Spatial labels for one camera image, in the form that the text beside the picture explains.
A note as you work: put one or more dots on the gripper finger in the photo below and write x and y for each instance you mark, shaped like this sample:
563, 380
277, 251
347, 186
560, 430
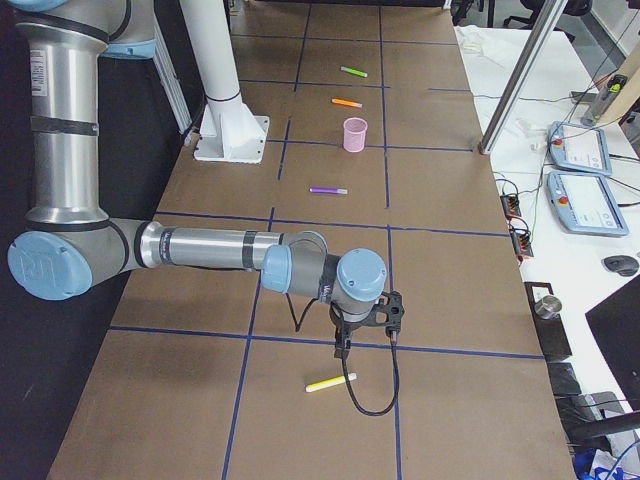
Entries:
340, 351

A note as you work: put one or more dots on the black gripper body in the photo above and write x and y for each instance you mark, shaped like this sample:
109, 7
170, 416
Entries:
345, 330

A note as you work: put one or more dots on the yellow highlighter pen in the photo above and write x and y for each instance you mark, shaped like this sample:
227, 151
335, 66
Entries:
330, 382

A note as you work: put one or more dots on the purple highlighter pen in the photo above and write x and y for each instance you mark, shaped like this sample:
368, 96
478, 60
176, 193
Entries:
328, 191

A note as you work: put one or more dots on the orange highlighter pen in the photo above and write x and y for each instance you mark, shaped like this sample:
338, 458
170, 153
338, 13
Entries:
346, 103

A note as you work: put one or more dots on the green highlighter pen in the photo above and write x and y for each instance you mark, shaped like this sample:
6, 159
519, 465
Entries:
354, 72

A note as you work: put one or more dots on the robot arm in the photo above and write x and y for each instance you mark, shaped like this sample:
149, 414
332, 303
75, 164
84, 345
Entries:
72, 244

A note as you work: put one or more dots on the metal cylinder weight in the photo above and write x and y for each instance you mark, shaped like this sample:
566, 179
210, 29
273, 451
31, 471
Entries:
547, 307

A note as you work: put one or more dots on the orange black connector box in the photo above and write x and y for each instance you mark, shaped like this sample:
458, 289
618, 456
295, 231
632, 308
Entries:
511, 205

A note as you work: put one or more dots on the near teach pendant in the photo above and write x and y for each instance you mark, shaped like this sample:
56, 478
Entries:
584, 204

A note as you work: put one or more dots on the teach pendant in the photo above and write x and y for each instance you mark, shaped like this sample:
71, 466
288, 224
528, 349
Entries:
584, 204
579, 148

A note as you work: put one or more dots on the black monitor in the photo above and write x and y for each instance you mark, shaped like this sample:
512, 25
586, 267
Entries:
614, 324

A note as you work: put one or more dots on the black computer mouse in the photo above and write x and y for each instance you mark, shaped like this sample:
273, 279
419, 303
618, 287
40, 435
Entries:
623, 265

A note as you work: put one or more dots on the far teach pendant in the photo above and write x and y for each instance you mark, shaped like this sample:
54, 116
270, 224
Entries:
579, 148

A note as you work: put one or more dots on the aluminium frame post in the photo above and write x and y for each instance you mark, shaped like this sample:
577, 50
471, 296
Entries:
544, 25

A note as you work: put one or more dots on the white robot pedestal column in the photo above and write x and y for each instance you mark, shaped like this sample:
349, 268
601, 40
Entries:
229, 131

